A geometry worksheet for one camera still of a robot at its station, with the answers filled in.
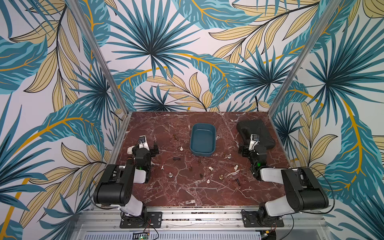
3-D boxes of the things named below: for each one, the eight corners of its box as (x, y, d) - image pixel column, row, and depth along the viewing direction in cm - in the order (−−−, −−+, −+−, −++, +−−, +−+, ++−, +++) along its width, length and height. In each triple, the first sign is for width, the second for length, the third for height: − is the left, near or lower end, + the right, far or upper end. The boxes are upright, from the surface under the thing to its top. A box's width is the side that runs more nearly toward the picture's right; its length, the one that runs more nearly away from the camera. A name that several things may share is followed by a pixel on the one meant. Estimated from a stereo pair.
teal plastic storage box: (189, 157, 97) (189, 153, 93) (190, 126, 113) (190, 121, 109) (216, 157, 97) (218, 153, 93) (213, 127, 113) (214, 122, 109)
